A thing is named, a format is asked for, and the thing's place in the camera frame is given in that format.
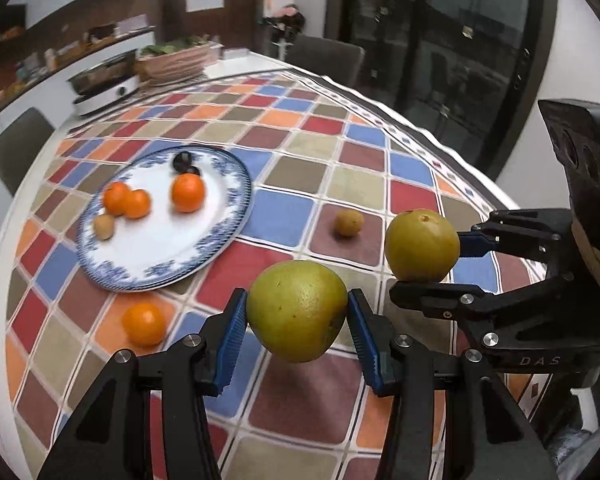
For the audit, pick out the dark brown door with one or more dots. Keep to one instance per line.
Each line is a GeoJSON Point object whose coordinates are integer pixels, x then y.
{"type": "Point", "coordinates": [240, 25]}

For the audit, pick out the steel pan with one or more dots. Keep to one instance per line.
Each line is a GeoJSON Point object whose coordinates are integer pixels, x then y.
{"type": "Point", "coordinates": [102, 72]}

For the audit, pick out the dark sliding glass door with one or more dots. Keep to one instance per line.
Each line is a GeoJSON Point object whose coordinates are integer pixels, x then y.
{"type": "Point", "coordinates": [430, 60]}

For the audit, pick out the white induction cooker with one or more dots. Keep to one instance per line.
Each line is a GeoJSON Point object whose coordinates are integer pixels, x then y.
{"type": "Point", "coordinates": [105, 100]}

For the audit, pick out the orange mandarin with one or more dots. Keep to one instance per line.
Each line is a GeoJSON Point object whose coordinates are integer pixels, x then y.
{"type": "Point", "coordinates": [143, 323]}
{"type": "Point", "coordinates": [114, 197]}
{"type": "Point", "coordinates": [137, 203]}
{"type": "Point", "coordinates": [187, 192]}

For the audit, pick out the small metal tin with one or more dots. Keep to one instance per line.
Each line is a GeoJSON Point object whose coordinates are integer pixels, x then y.
{"type": "Point", "coordinates": [235, 53]}

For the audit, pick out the colourful checkered tablecloth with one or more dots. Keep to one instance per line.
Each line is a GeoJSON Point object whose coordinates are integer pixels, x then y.
{"type": "Point", "coordinates": [300, 405]}

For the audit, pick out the woven basket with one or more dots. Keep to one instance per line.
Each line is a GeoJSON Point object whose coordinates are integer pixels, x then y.
{"type": "Point", "coordinates": [175, 65]}

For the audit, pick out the coat stand with bags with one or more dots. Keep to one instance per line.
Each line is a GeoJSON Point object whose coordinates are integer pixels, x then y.
{"type": "Point", "coordinates": [285, 22]}

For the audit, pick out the brown kiwi fruit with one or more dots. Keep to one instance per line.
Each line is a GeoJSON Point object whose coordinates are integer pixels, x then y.
{"type": "Point", "coordinates": [104, 225]}
{"type": "Point", "coordinates": [350, 222]}

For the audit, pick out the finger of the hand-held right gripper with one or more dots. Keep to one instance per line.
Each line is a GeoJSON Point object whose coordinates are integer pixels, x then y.
{"type": "Point", "coordinates": [430, 297]}
{"type": "Point", "coordinates": [475, 245]}

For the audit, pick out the green leafy vegetables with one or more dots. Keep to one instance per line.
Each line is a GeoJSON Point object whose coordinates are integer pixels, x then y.
{"type": "Point", "coordinates": [170, 46]}

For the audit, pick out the white kitchen counter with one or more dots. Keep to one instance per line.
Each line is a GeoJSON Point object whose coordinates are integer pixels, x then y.
{"type": "Point", "coordinates": [30, 95]}

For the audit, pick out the grey dining chair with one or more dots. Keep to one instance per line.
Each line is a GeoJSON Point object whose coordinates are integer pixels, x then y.
{"type": "Point", "coordinates": [325, 60]}
{"type": "Point", "coordinates": [20, 150]}

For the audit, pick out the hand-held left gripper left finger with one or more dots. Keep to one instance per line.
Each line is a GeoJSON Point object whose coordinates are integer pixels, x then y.
{"type": "Point", "coordinates": [230, 345]}

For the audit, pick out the dark purple plum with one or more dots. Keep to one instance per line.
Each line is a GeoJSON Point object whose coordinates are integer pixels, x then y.
{"type": "Point", "coordinates": [181, 160]}
{"type": "Point", "coordinates": [194, 170]}

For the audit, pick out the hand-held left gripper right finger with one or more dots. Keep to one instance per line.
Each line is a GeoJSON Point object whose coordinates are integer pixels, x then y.
{"type": "Point", "coordinates": [370, 350]}

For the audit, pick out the green pear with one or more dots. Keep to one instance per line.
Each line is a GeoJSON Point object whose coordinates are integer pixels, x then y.
{"type": "Point", "coordinates": [420, 245]}
{"type": "Point", "coordinates": [297, 310]}

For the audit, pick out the blue rimmed white plate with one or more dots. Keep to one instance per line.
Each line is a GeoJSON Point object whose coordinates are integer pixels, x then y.
{"type": "Point", "coordinates": [165, 240]}

